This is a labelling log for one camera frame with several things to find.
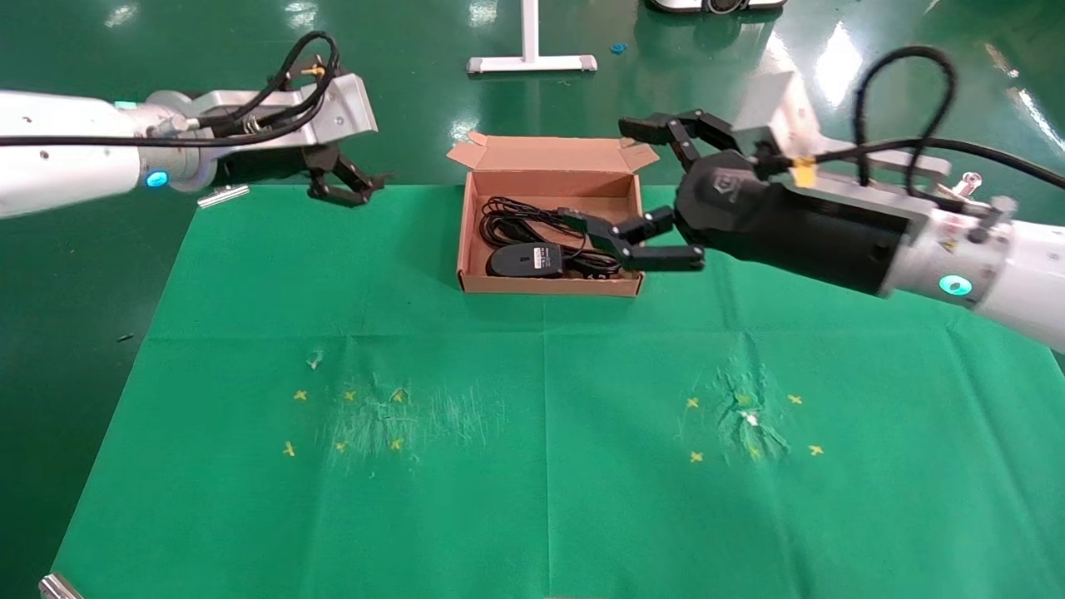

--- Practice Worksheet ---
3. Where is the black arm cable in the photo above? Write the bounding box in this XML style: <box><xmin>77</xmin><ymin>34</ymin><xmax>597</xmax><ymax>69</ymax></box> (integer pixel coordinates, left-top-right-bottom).
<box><xmin>0</xmin><ymin>31</ymin><xmax>341</xmax><ymax>150</ymax></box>
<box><xmin>797</xmin><ymin>45</ymin><xmax>1065</xmax><ymax>194</ymax></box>

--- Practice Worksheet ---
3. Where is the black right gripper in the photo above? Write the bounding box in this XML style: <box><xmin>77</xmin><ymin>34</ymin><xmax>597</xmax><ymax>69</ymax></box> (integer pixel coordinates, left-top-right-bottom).
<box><xmin>558</xmin><ymin>109</ymin><xmax>913</xmax><ymax>297</ymax></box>

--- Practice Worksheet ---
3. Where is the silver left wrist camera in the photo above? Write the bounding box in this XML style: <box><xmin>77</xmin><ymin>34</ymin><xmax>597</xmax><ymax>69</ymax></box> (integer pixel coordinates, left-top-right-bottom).
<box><xmin>179</xmin><ymin>72</ymin><xmax>379</xmax><ymax>152</ymax></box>

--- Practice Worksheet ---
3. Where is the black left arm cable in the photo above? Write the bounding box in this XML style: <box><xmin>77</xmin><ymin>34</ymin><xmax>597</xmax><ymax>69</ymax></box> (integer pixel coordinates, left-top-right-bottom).
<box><xmin>0</xmin><ymin>31</ymin><xmax>341</xmax><ymax>150</ymax></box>

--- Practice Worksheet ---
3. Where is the black and white machine base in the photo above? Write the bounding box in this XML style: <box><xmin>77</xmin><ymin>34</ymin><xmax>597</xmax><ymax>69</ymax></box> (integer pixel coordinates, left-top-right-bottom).
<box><xmin>646</xmin><ymin>0</ymin><xmax>788</xmax><ymax>17</ymax></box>

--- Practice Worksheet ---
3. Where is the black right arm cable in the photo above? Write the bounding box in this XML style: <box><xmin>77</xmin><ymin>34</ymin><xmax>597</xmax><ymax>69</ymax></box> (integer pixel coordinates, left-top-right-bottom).
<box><xmin>797</xmin><ymin>45</ymin><xmax>1065</xmax><ymax>194</ymax></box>

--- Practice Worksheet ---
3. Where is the green table cloth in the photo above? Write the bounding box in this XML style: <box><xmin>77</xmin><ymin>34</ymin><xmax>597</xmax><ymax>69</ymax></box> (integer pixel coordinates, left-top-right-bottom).
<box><xmin>48</xmin><ymin>185</ymin><xmax>1065</xmax><ymax>599</ymax></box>

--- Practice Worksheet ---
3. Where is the black data cable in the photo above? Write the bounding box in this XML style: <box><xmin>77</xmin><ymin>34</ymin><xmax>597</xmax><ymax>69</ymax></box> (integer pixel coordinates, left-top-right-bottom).
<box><xmin>478</xmin><ymin>196</ymin><xmax>622</xmax><ymax>280</ymax></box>

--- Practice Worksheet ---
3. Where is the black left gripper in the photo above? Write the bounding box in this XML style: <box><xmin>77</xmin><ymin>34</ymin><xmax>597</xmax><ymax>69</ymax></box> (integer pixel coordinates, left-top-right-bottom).
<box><xmin>213</xmin><ymin>142</ymin><xmax>389</xmax><ymax>208</ymax></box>

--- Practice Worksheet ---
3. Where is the open brown cardboard box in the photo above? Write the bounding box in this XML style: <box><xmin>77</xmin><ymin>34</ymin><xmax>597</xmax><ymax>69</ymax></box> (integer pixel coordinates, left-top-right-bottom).
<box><xmin>446</xmin><ymin>131</ymin><xmax>659</xmax><ymax>298</ymax></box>

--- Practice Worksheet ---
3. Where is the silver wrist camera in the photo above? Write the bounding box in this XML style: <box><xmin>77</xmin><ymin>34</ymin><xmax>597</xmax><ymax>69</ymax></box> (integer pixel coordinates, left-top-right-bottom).
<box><xmin>179</xmin><ymin>72</ymin><xmax>379</xmax><ymax>152</ymax></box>
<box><xmin>731</xmin><ymin>70</ymin><xmax>954</xmax><ymax>210</ymax></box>

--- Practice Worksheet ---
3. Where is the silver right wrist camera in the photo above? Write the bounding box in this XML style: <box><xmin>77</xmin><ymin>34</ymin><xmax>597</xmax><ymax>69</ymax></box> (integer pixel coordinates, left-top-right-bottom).
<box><xmin>731</xmin><ymin>70</ymin><xmax>954</xmax><ymax>210</ymax></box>

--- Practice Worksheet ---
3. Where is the silver metal binder clip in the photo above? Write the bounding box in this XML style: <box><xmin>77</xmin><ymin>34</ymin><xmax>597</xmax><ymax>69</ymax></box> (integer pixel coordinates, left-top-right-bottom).
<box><xmin>37</xmin><ymin>572</ymin><xmax>85</xmax><ymax>599</ymax></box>
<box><xmin>197</xmin><ymin>184</ymin><xmax>251</xmax><ymax>210</ymax></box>
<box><xmin>939</xmin><ymin>171</ymin><xmax>986</xmax><ymax>202</ymax></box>

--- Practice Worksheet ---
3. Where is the white T-shaped stand base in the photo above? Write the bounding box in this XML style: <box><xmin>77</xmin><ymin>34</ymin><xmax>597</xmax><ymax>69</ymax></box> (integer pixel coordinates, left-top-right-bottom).
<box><xmin>465</xmin><ymin>0</ymin><xmax>598</xmax><ymax>77</ymax></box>

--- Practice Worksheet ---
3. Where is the black wired computer mouse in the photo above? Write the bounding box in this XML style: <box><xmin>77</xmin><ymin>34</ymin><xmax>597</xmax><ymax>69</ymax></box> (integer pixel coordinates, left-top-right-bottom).
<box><xmin>486</xmin><ymin>241</ymin><xmax>583</xmax><ymax>280</ymax></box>

